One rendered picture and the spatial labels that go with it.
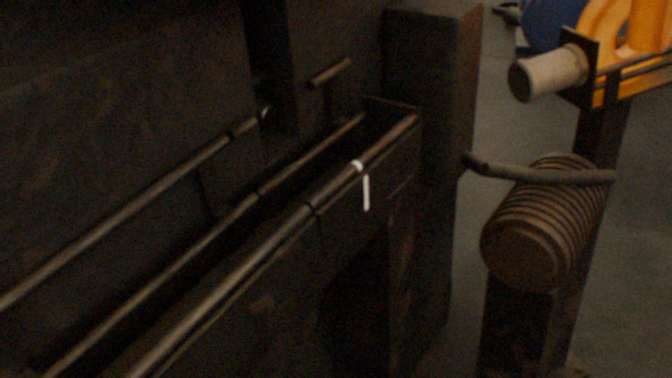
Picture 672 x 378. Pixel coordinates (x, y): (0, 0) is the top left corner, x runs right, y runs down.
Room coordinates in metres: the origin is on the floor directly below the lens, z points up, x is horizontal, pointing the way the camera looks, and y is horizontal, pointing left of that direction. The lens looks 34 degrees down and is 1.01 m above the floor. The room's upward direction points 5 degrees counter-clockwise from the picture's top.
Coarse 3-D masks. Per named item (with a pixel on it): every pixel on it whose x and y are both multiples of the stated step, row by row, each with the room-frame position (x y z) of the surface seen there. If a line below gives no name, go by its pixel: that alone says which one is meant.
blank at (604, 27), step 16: (592, 0) 0.77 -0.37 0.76; (608, 0) 0.75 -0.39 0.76; (624, 0) 0.75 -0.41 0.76; (592, 16) 0.75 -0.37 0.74; (608, 16) 0.74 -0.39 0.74; (624, 16) 0.75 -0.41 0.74; (592, 32) 0.74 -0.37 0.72; (608, 32) 0.74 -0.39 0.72; (608, 48) 0.75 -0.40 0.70; (624, 48) 0.79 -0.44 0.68; (608, 64) 0.75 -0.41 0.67; (640, 64) 0.77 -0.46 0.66
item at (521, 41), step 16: (528, 0) 2.34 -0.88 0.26; (544, 0) 2.27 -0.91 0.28; (560, 0) 2.25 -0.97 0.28; (576, 0) 2.23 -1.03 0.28; (528, 16) 2.28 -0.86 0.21; (544, 16) 2.26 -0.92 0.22; (560, 16) 2.25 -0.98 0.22; (576, 16) 2.23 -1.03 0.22; (528, 32) 2.28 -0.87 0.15; (544, 32) 2.26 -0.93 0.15; (528, 48) 2.40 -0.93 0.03; (544, 48) 2.26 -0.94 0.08
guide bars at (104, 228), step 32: (352, 128) 0.57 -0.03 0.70; (192, 160) 0.42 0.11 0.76; (160, 192) 0.39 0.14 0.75; (256, 192) 0.45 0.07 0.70; (224, 224) 0.41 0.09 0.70; (64, 256) 0.32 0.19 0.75; (192, 256) 0.38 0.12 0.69; (32, 288) 0.30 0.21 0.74; (160, 288) 0.35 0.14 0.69; (0, 352) 0.27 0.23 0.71
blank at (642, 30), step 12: (636, 0) 0.56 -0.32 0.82; (648, 0) 0.56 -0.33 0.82; (660, 0) 0.55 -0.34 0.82; (636, 12) 0.56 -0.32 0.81; (648, 12) 0.56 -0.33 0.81; (660, 12) 0.55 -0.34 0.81; (636, 24) 0.57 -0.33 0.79; (648, 24) 0.56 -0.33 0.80; (660, 24) 0.55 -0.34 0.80; (636, 36) 0.57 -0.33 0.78; (648, 36) 0.56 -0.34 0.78; (660, 36) 0.56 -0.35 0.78; (636, 48) 0.59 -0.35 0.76; (648, 48) 0.58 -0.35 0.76; (660, 48) 0.57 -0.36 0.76
